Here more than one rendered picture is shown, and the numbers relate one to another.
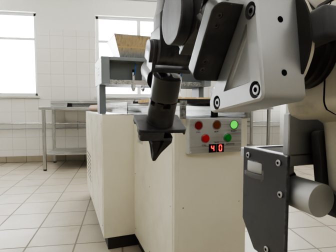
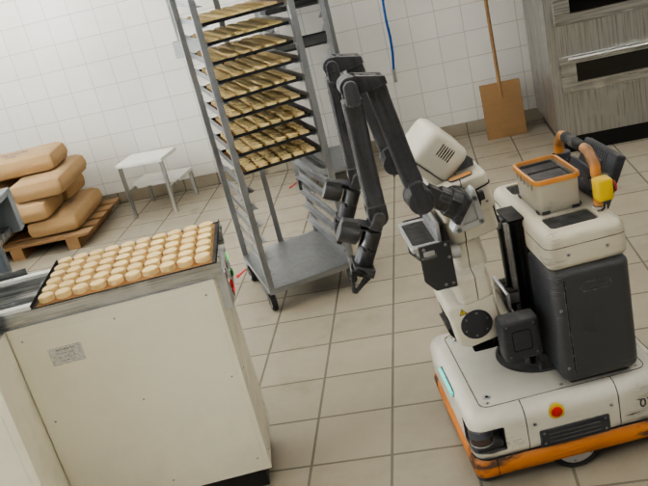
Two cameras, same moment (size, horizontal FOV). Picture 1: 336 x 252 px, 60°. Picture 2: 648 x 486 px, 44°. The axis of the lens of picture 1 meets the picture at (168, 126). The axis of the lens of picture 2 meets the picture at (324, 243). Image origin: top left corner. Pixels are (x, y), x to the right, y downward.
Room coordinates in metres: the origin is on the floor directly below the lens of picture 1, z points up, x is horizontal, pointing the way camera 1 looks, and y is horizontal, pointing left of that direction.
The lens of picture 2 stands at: (-0.01, 2.13, 1.79)
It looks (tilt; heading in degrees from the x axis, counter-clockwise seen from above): 21 degrees down; 289
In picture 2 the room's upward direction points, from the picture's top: 14 degrees counter-clockwise
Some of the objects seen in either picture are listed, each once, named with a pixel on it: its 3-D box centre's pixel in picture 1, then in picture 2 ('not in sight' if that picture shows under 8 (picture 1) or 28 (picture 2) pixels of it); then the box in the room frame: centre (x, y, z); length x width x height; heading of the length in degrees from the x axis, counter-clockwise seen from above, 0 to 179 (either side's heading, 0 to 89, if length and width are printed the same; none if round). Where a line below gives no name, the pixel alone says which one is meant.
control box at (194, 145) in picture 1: (214, 135); (225, 276); (1.17, -0.19, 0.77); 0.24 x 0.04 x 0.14; 110
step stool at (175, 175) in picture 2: not in sight; (157, 179); (3.18, -3.49, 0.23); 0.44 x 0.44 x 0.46; 1
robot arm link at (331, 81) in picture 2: not in sight; (343, 122); (0.70, -0.41, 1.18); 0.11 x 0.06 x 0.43; 110
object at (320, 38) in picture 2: not in sight; (301, 41); (1.77, -3.61, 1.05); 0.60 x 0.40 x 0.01; 102
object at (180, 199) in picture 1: (180, 189); (150, 382); (1.51, -0.06, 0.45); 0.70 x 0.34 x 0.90; 20
